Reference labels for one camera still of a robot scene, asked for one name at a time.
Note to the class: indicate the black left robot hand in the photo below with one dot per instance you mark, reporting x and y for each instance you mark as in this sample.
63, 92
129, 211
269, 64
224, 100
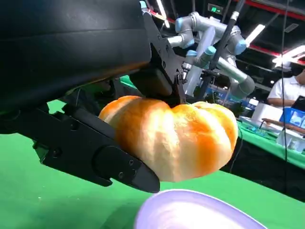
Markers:
71, 47

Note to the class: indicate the orange and white bread roll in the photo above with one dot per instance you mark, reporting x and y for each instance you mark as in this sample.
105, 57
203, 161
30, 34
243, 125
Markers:
176, 138

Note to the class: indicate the green exit sign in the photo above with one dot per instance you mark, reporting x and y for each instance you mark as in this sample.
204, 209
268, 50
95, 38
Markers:
215, 9

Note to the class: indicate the green table cloth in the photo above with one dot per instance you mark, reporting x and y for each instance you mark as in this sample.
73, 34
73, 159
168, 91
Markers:
47, 202

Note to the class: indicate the long ceiling light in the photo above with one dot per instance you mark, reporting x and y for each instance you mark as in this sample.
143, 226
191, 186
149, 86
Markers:
256, 32

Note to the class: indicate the lilac plate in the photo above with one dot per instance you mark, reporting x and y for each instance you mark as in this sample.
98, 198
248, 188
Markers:
190, 212

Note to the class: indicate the white box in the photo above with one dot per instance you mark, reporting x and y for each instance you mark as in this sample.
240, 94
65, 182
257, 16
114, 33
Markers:
264, 111

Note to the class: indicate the green-clothed workshop table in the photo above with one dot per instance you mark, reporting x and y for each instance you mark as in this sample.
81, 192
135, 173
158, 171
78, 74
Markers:
262, 143

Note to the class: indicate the person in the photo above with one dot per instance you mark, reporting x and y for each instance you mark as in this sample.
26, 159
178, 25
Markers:
283, 90

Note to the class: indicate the blue box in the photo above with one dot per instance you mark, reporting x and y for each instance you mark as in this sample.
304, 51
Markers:
294, 117

